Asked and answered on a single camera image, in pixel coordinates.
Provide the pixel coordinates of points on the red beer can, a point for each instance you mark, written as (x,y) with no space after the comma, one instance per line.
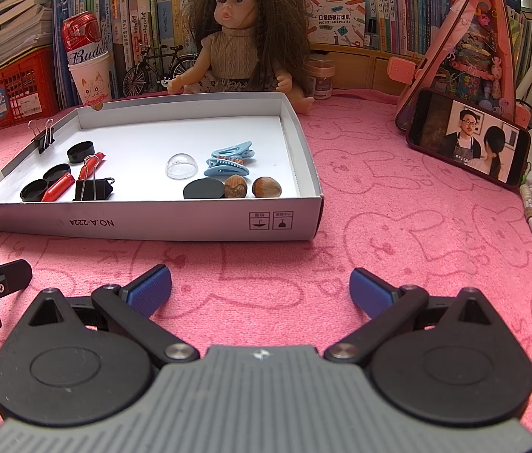
(82,35)

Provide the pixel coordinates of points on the black toy bicycle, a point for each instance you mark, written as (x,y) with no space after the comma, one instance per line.
(157,73)

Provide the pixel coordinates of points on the white pencil print box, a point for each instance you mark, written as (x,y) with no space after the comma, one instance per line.
(334,16)

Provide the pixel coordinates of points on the black oval base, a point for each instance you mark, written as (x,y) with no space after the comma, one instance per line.
(203,189)

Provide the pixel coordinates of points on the row of upright books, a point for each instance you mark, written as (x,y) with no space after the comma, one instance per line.
(143,14)

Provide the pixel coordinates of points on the wooden drawer unit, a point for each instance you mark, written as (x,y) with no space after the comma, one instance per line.
(365,68)

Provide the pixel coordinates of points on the blue hair clip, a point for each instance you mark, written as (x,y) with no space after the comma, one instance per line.
(230,151)
(226,168)

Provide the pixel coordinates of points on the pink bunny print mat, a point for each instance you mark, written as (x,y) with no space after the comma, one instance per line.
(388,198)

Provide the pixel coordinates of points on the large black binder clip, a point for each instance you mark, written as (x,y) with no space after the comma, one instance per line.
(92,188)

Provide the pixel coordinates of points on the brown haired doll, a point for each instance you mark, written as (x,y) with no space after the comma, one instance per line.
(235,33)

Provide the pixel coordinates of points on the clear plastic dome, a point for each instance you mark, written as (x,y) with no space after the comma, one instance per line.
(181,166)

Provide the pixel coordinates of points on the black smartphone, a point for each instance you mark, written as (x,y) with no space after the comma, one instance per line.
(469,137)

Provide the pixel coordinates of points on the cat print paper cup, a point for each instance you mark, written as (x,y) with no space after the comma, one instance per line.
(89,82)

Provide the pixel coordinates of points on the white cardboard box tray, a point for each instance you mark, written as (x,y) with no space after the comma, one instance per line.
(153,224)

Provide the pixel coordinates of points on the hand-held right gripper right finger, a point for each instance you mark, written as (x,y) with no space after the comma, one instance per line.
(369,290)

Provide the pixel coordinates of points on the brown hazelnut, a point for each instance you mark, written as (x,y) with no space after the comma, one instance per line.
(235,186)
(266,187)

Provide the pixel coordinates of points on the small jar brown lid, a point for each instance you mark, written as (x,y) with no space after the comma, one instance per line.
(320,78)

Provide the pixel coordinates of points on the pink triangular case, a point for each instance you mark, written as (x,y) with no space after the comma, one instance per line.
(464,47)

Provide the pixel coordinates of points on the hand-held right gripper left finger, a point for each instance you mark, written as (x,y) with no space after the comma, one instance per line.
(150,288)

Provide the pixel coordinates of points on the black round cap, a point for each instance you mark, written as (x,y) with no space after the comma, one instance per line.
(57,172)
(34,190)
(80,151)

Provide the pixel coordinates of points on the red plastic crate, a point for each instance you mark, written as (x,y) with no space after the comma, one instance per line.
(11,85)

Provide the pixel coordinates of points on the small black binder clip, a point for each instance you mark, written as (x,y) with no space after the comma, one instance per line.
(42,137)

